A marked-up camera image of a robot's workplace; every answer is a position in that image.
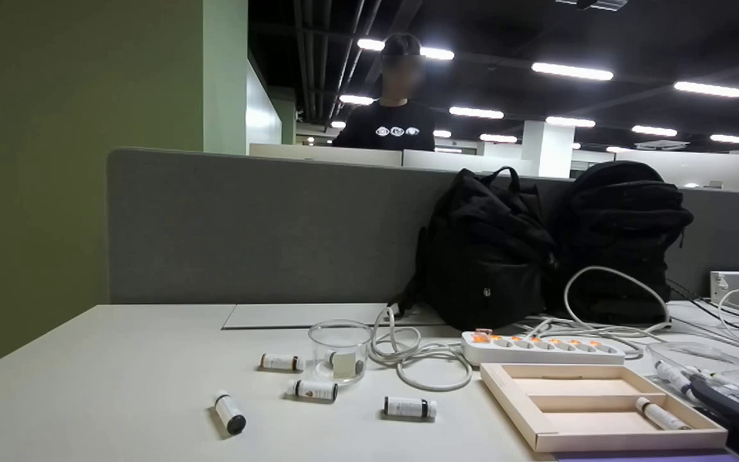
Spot person in black t-shirt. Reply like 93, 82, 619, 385
332, 32, 433, 150

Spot white cylinder front right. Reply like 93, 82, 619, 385
381, 394, 435, 420

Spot white cylinder back left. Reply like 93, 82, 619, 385
255, 352, 303, 371

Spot grey looped cable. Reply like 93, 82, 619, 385
529, 263, 739, 368

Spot grey cubicle partition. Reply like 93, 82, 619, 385
104, 149, 739, 302

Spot white cylinder middle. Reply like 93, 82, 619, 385
290, 379, 339, 403

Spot purple mat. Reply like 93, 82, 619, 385
554, 452, 739, 462

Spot black backpack left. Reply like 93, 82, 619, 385
395, 167, 554, 331

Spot black backpack right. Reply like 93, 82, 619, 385
543, 160, 692, 326

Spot black tool with cable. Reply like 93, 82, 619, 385
654, 361, 739, 453

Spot coiled white cable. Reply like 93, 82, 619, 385
307, 302, 474, 394

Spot white cylinder in tray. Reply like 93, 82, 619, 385
637, 398, 687, 431

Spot wooden tray frame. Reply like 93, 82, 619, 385
479, 361, 728, 453

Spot white power strip orange switches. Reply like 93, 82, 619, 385
462, 331, 637, 364

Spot white cylinder front left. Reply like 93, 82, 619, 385
212, 394, 245, 435

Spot black backpack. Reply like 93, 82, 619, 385
543, 160, 692, 326
395, 167, 554, 331

